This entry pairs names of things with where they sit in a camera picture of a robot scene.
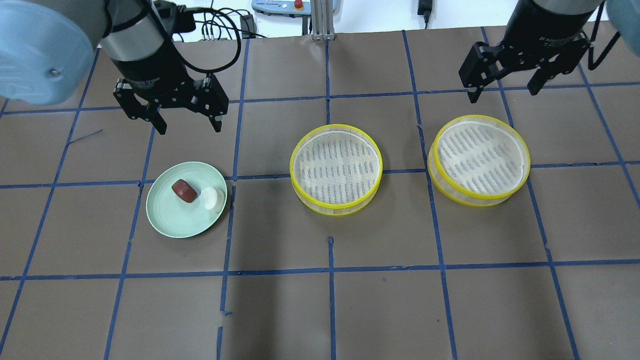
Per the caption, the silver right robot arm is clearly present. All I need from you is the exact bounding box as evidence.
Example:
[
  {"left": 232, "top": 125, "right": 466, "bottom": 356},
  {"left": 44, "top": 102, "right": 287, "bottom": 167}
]
[{"left": 458, "top": 0, "right": 639, "bottom": 103}]

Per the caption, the red-brown bun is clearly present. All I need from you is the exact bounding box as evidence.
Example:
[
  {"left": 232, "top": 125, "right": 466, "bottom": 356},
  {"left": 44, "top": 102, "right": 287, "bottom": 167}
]
[{"left": 171, "top": 178, "right": 198, "bottom": 204}]

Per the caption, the white bun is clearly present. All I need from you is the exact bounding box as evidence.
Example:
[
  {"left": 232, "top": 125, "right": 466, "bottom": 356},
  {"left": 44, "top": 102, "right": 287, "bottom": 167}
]
[{"left": 199, "top": 186, "right": 226, "bottom": 214}]

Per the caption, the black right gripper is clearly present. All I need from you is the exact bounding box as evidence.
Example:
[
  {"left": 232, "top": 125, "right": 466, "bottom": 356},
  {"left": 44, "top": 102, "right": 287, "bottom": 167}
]
[{"left": 458, "top": 30, "right": 592, "bottom": 104}]

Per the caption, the yellow steamer basket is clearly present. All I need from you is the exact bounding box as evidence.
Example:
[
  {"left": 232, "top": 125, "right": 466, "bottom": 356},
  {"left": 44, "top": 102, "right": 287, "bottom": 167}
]
[
  {"left": 427, "top": 114, "right": 531, "bottom": 208},
  {"left": 289, "top": 124, "right": 384, "bottom": 217}
]

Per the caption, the teach pendant with red button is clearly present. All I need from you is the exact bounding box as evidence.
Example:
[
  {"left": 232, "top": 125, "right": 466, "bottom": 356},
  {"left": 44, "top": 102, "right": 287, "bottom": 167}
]
[{"left": 251, "top": 0, "right": 311, "bottom": 18}]

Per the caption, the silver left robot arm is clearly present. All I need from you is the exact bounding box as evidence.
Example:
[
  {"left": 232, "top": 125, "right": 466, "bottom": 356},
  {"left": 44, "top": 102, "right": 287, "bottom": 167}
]
[{"left": 0, "top": 0, "right": 242, "bottom": 135}]

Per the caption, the aluminium frame post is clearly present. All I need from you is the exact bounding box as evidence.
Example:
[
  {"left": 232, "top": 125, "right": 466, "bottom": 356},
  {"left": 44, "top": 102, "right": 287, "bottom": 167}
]
[{"left": 310, "top": 0, "right": 338, "bottom": 41}]

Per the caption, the black power adapter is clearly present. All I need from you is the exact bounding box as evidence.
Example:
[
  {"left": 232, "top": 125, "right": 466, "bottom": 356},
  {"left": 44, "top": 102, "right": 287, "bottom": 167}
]
[{"left": 416, "top": 0, "right": 434, "bottom": 28}]

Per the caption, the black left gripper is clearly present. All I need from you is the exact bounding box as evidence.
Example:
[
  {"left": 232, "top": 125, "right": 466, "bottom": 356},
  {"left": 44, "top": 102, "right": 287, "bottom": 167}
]
[{"left": 113, "top": 74, "right": 229, "bottom": 135}]

